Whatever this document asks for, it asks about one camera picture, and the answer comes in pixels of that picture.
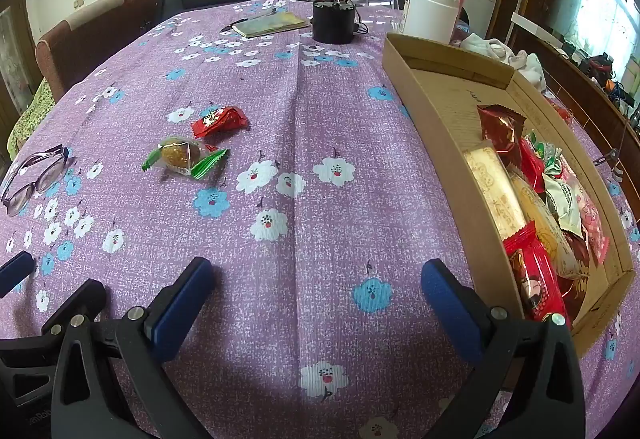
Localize yellow biscuit packet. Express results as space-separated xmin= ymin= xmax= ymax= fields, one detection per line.
xmin=507 ymin=171 xmax=591 ymax=280

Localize shiny red crinkled packet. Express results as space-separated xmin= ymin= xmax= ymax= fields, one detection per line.
xmin=517 ymin=136 xmax=548 ymax=192

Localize small red snack packet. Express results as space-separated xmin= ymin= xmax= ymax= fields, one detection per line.
xmin=547 ymin=99 xmax=573 ymax=122

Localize green-wrapped clear snack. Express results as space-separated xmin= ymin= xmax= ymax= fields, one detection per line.
xmin=141 ymin=136 xmax=229 ymax=180

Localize assorted tools pile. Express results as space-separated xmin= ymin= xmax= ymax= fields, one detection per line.
xmin=575 ymin=49 xmax=640 ymax=120

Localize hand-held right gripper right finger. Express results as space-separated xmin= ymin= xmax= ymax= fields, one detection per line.
xmin=420 ymin=258 xmax=586 ymax=439

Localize black pen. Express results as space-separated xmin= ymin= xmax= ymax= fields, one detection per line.
xmin=221 ymin=9 xmax=278 ymax=32

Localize wooden door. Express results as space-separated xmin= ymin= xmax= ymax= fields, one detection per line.
xmin=0 ymin=0 xmax=41 ymax=134

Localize purple floral tablecloth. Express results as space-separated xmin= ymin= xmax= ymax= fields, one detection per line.
xmin=0 ymin=0 xmax=640 ymax=439

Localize white cloth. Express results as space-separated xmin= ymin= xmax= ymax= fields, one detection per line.
xmin=459 ymin=33 xmax=546 ymax=92

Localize brown cardboard box tray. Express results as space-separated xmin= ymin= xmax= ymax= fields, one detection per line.
xmin=381 ymin=33 xmax=636 ymax=359

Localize dark red snack packet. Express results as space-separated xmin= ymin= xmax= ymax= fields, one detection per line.
xmin=476 ymin=104 xmax=527 ymax=164

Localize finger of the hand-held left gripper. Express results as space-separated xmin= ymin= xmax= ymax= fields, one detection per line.
xmin=42 ymin=279 xmax=107 ymax=337
xmin=0 ymin=251 xmax=35 ymax=297

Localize red candy packet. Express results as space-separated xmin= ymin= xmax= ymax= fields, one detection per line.
xmin=191 ymin=106 xmax=249 ymax=140

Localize green white candy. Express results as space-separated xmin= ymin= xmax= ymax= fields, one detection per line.
xmin=527 ymin=130 xmax=566 ymax=174

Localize green cover notebook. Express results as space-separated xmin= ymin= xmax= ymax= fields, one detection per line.
xmin=231 ymin=10 xmax=312 ymax=40

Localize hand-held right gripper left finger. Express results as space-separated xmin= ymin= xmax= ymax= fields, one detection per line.
xmin=50 ymin=257 xmax=216 ymax=439

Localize red cartoon snack packet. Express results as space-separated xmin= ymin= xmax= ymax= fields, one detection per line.
xmin=502 ymin=221 xmax=573 ymax=325

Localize long white box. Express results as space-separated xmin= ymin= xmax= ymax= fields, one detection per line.
xmin=511 ymin=13 xmax=556 ymax=44

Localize eyeglasses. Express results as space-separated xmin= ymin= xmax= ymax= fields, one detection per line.
xmin=1 ymin=145 xmax=76 ymax=218

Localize beige biscuit packet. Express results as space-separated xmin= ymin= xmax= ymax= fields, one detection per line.
xmin=462 ymin=142 xmax=528 ymax=240

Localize black round container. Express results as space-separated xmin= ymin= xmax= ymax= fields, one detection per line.
xmin=312 ymin=0 xmax=358 ymax=44

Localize white snack packet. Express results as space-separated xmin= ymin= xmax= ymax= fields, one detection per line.
xmin=542 ymin=171 xmax=586 ymax=237

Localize brown armchair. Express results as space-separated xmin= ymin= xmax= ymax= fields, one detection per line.
xmin=35 ymin=0 xmax=163 ymax=102

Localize white plastic jar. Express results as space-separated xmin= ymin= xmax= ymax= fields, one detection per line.
xmin=400 ymin=0 xmax=461 ymax=44

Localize green patterned cushion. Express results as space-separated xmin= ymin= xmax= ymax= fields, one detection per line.
xmin=6 ymin=79 xmax=56 ymax=160

